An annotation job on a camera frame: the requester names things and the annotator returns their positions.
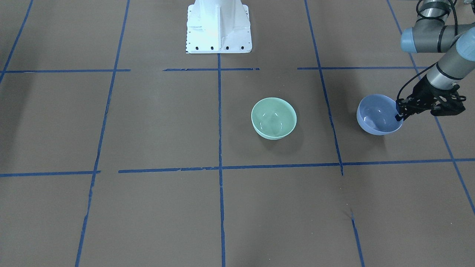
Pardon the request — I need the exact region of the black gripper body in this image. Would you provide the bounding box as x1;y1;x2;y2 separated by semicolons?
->
407;77;461;108

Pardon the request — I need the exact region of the blue bowl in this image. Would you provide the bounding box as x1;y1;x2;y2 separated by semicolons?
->
356;93;403;136

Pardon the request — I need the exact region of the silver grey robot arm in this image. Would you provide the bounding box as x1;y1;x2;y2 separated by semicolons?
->
395;0;475;121

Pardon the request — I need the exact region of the green bowl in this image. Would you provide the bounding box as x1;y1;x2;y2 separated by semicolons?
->
250;98;297;140

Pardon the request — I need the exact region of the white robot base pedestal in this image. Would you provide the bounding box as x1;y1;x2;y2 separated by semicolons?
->
186;0;253;54

